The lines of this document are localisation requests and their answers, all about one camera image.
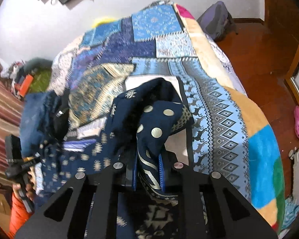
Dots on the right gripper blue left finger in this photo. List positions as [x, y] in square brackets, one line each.
[134, 173]

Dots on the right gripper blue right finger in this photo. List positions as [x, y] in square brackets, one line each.
[161, 173]

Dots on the navy patterned hooded garment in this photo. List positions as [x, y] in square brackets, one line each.
[139, 123]

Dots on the orange left sleeve forearm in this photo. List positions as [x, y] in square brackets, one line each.
[19, 216]

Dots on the folded blue jeans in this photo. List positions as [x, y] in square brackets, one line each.
[45, 117]

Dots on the striped red curtain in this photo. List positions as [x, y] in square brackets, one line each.
[10, 116]

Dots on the patchwork bed quilt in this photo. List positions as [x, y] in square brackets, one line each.
[230, 133]

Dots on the orange box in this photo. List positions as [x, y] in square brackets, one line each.
[25, 85]

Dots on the green patterned storage box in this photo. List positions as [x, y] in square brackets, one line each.
[40, 82]

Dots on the dark grey garment pile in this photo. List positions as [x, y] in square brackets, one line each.
[36, 63]

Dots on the grey purple backpack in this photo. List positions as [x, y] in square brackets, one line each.
[217, 22]

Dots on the yellow round object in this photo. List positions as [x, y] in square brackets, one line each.
[103, 20]

